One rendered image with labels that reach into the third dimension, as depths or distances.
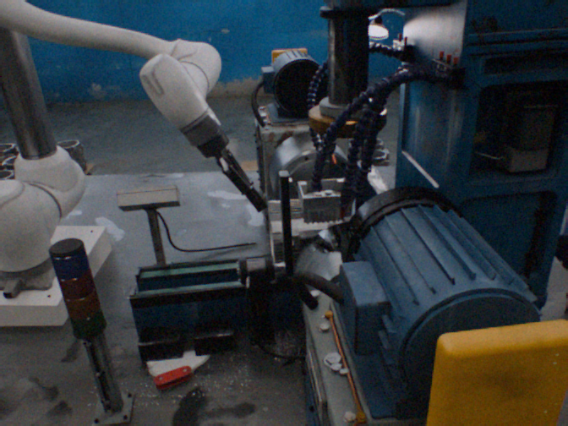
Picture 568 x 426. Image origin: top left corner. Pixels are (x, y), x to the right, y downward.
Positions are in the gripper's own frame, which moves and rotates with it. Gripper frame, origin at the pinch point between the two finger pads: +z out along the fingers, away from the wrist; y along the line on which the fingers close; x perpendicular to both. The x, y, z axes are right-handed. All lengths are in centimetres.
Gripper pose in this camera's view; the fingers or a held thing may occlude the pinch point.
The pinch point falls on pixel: (255, 199)
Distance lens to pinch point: 129.1
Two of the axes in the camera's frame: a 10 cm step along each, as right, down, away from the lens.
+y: -1.2, -4.6, 8.8
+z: 5.3, 7.2, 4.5
